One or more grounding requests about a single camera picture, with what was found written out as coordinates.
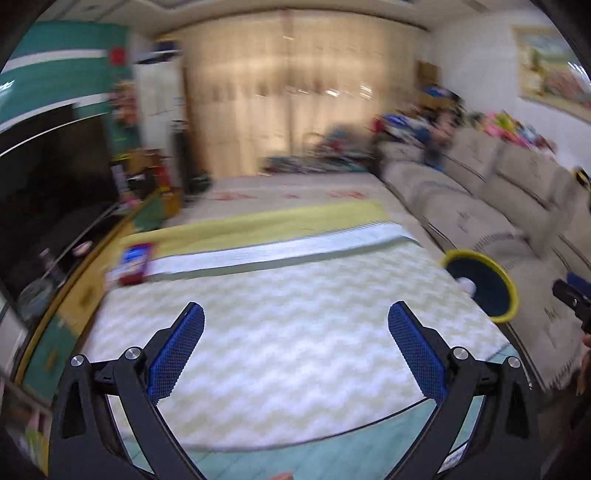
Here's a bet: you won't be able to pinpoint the beige patterned curtain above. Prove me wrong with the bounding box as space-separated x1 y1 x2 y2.
178 9 435 178

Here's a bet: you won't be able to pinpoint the yellow rimmed dark trash bin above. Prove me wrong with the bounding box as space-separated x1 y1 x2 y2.
440 249 520 323

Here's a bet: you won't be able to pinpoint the red box with blue pack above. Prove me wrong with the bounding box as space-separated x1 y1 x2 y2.
117 242 154 286

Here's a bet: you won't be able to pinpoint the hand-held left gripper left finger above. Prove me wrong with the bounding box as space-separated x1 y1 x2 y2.
48 302 206 480

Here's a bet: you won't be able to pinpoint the framed wall picture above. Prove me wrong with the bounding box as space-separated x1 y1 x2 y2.
512 25 591 112

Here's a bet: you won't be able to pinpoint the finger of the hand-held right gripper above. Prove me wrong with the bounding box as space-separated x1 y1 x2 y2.
551 272 591 333

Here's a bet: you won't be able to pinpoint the floral printed mat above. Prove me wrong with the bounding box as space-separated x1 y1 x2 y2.
185 173 416 222

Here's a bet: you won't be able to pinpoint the white drawer unit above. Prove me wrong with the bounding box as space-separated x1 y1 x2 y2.
0 295 28 370

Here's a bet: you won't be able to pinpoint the bookshelf with books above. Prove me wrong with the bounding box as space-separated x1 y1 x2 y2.
0 374 51 462

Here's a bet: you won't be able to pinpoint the glass ashtray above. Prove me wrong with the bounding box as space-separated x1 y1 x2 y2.
18 279 51 319

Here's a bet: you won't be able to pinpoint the yellow and teal TV cabinet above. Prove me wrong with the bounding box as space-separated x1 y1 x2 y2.
14 189 181 398

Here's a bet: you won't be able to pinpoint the black tower fan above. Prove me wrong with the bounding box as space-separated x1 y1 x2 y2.
170 121 190 199

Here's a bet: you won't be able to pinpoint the blue star patterned bag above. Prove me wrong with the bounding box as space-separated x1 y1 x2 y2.
422 85 462 100

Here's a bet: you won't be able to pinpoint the glass coffee table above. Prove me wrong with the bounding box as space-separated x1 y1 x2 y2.
263 154 379 175

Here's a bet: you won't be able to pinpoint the open cardboard boxes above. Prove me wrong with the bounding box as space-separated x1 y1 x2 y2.
111 152 171 195

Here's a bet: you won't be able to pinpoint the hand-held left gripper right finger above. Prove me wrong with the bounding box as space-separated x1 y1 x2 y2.
388 302 541 480

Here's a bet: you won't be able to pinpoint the pile of plush toys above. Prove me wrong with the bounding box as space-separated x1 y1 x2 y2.
466 111 555 151

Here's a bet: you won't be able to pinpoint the large black television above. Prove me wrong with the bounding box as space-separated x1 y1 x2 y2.
0 104 122 296

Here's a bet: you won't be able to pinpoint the beige sofa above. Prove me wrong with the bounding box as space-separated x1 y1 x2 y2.
376 124 591 393

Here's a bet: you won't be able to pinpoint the zigzag patterned tablecloth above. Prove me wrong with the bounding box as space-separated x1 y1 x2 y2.
76 200 522 480

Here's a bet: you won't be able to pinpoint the hanging artificial flowers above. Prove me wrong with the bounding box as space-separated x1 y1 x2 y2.
108 83 139 127

